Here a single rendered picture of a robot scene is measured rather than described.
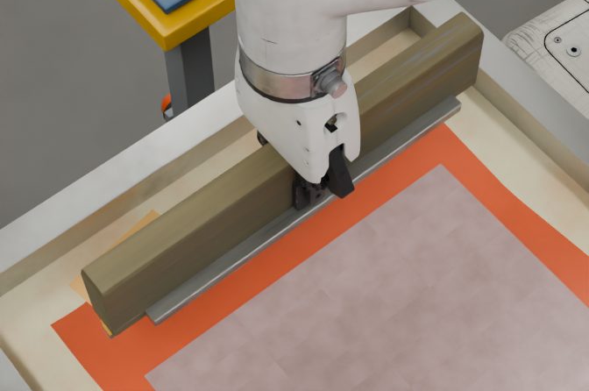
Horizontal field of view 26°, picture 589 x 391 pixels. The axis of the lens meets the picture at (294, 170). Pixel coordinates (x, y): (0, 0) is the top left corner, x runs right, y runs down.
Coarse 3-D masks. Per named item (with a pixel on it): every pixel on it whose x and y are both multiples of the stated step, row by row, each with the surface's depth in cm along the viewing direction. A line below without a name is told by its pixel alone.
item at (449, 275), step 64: (448, 128) 122; (384, 192) 118; (448, 192) 118; (320, 256) 114; (384, 256) 114; (448, 256) 114; (512, 256) 114; (576, 256) 114; (384, 320) 111; (448, 320) 111; (512, 320) 111; (576, 320) 111; (448, 384) 108; (512, 384) 108; (576, 384) 108
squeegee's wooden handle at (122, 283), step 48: (432, 48) 103; (480, 48) 106; (384, 96) 101; (432, 96) 107; (240, 192) 97; (288, 192) 101; (144, 240) 95; (192, 240) 96; (240, 240) 102; (96, 288) 93; (144, 288) 96
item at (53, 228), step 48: (528, 96) 119; (144, 144) 117; (192, 144) 117; (576, 144) 117; (96, 192) 114; (144, 192) 116; (0, 240) 111; (48, 240) 111; (0, 288) 111; (0, 384) 104
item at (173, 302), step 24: (432, 120) 108; (384, 144) 106; (408, 144) 107; (360, 168) 105; (288, 216) 103; (264, 240) 102; (216, 264) 101; (240, 264) 101; (192, 288) 100; (168, 312) 99
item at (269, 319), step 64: (256, 256) 114; (64, 320) 111; (192, 320) 111; (256, 320) 111; (320, 320) 111; (128, 384) 108; (192, 384) 108; (256, 384) 108; (320, 384) 108; (384, 384) 108
